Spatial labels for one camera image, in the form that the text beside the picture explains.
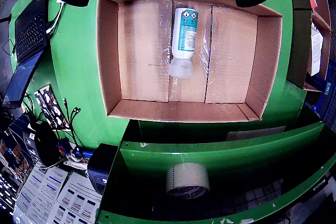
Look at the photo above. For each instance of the white bottle teal label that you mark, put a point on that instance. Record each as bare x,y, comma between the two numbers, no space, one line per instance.
183,32

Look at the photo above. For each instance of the large flat cardboard tray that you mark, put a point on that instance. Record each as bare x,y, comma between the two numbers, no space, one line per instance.
141,51

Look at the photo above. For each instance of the black box device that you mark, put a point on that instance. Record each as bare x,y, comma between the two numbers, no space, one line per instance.
101,166

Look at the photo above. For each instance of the black laptop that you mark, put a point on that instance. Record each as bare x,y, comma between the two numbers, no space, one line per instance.
29,30

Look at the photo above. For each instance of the large white carton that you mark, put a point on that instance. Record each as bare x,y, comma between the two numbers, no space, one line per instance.
316,51

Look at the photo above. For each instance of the black white printed sheet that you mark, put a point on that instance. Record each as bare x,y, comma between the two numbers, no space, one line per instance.
50,106

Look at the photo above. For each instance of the black rounded device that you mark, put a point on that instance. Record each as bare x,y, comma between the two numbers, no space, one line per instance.
46,145

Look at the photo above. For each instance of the green metal cabinet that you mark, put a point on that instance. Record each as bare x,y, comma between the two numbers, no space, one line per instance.
210,155

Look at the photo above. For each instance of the beige packing tape roll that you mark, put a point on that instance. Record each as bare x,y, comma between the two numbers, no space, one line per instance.
187,175

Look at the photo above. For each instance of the white printed paper sheet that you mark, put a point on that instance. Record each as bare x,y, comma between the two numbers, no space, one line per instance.
39,190
78,203

